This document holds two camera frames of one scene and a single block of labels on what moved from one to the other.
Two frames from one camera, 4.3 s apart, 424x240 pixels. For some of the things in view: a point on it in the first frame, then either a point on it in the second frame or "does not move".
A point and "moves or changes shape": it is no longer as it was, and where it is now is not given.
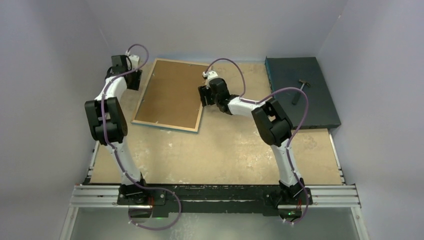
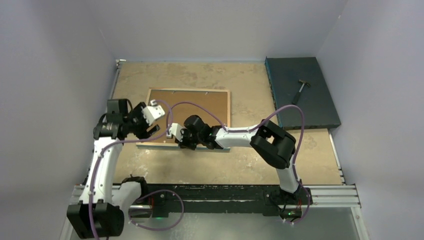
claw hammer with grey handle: [297, 94] does not move
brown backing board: [172, 96] moves or changes shape
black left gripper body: [135, 75] -> [137, 123]
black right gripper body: [211, 99] -> [189, 139]
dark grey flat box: [305, 72] does not move
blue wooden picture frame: [184, 129] -> [192, 117]
